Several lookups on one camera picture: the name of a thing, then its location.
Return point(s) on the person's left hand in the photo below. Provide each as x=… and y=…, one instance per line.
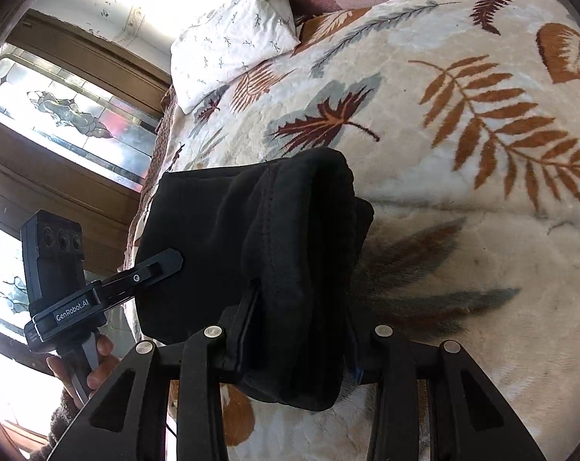
x=105, y=360

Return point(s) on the stained glass window pane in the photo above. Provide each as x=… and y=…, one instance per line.
x=74, y=115
x=6, y=288

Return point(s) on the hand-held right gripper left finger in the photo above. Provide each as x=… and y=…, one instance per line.
x=244, y=326

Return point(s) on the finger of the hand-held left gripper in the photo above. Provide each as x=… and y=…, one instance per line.
x=141, y=273

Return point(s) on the white sprig print pillow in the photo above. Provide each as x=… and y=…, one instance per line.
x=232, y=33

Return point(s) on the leaf print fleece blanket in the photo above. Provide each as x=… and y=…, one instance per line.
x=462, y=201

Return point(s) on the person's left forearm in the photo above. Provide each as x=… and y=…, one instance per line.
x=64, y=418

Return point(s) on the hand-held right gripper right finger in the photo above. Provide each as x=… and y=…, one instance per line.
x=362, y=360

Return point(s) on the wooden window frame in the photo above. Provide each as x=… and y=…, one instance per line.
x=54, y=201

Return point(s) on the black pants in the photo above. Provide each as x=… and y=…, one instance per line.
x=270, y=230

